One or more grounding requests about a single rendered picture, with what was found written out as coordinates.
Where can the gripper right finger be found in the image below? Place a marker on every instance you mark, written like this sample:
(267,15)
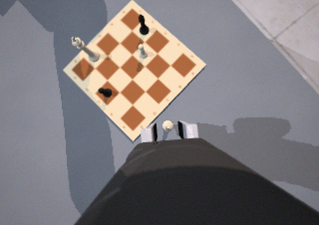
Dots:
(187,130)

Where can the chess board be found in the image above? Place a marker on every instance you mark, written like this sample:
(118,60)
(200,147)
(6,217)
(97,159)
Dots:
(141,88)

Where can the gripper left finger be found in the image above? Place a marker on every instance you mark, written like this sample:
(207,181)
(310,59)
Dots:
(150,133)

